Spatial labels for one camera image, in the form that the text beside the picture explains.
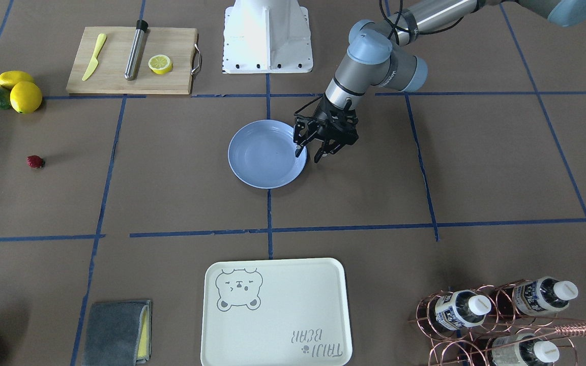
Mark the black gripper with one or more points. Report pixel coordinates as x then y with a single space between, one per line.
331 112

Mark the red strawberry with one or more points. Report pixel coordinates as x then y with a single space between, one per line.
35 162

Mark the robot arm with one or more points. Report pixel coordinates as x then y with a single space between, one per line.
375 56

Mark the blue plastic plate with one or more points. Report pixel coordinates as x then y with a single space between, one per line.
262 154

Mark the cream bear tray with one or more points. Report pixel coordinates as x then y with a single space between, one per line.
276 312

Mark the lemon half slice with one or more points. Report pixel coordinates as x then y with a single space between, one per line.
160 64

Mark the steel cylinder black cap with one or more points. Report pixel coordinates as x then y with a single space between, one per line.
138 43

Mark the bottle white cap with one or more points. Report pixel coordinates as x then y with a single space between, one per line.
544 296
522 349
459 310

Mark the yellow plastic knife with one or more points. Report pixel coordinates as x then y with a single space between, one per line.
94 62

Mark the grey folded cloth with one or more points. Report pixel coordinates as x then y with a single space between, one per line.
119 333

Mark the yellow lemon front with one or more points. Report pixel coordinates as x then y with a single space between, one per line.
25 97

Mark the yellow lemon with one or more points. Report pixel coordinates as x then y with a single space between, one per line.
11 78
25 97

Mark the bottle white cap bottom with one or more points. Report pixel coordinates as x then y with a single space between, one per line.
522 349

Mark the yellow lemon back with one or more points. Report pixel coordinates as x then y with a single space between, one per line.
11 78

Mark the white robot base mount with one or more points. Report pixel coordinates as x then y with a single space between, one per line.
262 37

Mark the copper wire bottle rack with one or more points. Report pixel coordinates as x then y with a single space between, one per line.
504 328

